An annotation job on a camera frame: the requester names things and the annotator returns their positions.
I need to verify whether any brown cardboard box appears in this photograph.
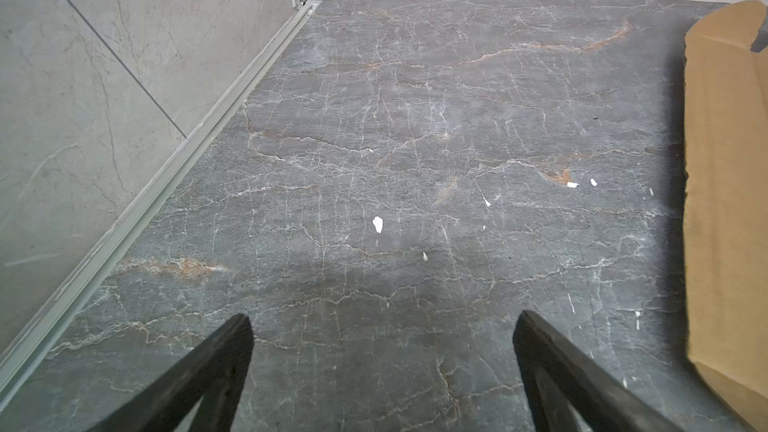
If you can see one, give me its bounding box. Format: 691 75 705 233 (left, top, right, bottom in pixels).
683 0 767 431

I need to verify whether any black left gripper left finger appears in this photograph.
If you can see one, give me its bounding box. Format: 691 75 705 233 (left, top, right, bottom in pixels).
91 314 254 431

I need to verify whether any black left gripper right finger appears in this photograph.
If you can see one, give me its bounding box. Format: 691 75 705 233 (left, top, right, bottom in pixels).
513 310 680 431

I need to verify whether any aluminium frame rail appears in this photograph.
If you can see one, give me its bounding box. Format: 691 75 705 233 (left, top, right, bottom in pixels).
1 0 313 404

